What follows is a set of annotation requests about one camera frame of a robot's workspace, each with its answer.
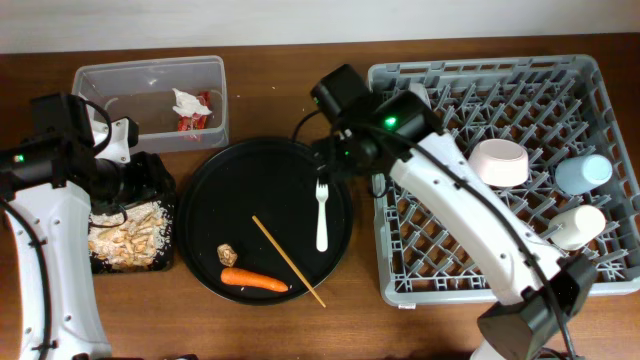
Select white plastic fork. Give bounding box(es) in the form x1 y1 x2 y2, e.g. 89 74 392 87
315 181 329 252

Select rice and peanut scraps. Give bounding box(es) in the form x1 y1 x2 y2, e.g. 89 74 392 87
88 200 173 272

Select red snack wrapper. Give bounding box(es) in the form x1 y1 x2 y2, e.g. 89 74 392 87
175 91 212 132

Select white tissue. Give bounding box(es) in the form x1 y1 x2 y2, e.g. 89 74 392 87
172 88 212 117

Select wooden chopstick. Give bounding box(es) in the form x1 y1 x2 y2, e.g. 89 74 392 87
251 215 327 309

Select pink bowl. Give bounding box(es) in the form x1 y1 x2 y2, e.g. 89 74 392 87
468 139 529 188

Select blue cup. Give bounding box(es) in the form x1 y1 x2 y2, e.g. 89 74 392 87
555 154 613 195

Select cream cup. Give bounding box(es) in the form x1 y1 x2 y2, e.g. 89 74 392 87
549 205 606 251

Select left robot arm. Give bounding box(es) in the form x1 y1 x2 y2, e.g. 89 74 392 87
1 93 169 359

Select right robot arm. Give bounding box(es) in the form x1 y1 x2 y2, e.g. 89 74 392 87
311 64 597 359

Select grey dishwasher rack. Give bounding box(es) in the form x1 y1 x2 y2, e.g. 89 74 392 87
367 55 639 308

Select black rectangular tray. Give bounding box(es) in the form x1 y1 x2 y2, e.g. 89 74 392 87
88 152 176 274

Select clear plastic bin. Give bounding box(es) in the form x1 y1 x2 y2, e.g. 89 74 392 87
72 55 230 153

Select round black tray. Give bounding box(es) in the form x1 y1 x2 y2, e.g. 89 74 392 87
174 138 353 306

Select brown ginger piece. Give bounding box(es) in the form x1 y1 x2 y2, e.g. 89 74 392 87
217 244 238 267

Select orange carrot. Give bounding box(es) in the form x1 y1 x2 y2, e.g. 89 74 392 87
220 267 289 293

